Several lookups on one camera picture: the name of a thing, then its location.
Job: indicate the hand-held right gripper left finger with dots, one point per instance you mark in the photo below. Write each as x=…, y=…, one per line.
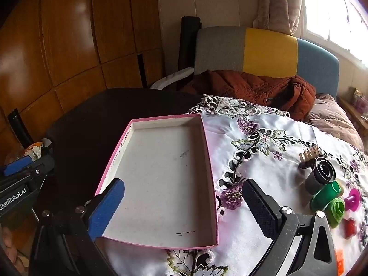
x=106, y=207

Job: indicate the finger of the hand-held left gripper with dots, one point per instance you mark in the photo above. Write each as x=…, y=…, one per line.
x=17, y=166

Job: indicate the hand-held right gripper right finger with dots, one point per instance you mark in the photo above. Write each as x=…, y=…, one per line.
x=258, y=207

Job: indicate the pink cardboard box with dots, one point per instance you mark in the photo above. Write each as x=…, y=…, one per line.
x=161, y=178

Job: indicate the nested round metal cutters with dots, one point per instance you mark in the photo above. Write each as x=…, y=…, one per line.
x=319, y=184

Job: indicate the dark green plastic mould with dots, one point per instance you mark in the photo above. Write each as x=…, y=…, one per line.
x=325, y=197

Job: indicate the light green plastic mould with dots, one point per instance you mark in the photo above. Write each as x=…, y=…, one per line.
x=335, y=212

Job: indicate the magenta plastic mould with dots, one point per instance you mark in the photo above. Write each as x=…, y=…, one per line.
x=352, y=199

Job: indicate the red puzzle piece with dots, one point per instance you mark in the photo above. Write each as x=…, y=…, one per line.
x=350, y=228

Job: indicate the orange plastic puzzle piece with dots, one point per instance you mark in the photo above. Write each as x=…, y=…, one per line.
x=339, y=261

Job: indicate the orange white floral object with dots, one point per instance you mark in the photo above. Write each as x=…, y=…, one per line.
x=34, y=149

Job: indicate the black leaning strip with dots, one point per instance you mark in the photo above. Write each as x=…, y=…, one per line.
x=18, y=126

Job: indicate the white embroidered floral tablecloth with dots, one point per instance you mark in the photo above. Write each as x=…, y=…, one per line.
x=258, y=149

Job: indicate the dusty pink duvet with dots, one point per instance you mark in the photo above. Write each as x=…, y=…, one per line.
x=330, y=120

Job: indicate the rust brown quilted jacket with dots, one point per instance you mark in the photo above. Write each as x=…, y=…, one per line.
x=244, y=89

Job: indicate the wooden side table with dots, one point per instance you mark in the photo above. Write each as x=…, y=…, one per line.
x=353, y=120

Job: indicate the brown wooden wardrobe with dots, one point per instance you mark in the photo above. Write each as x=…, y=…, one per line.
x=72, y=34

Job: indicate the purple floral box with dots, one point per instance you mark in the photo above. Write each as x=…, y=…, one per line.
x=360, y=102

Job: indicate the white curved armrest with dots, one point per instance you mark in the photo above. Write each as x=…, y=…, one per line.
x=175, y=77

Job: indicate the grey yellow blue fabric sofa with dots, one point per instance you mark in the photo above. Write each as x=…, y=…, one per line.
x=270, y=51

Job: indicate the beige patterned curtain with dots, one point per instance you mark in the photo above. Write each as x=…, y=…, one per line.
x=276, y=5

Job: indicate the window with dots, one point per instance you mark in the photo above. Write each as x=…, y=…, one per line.
x=330, y=5

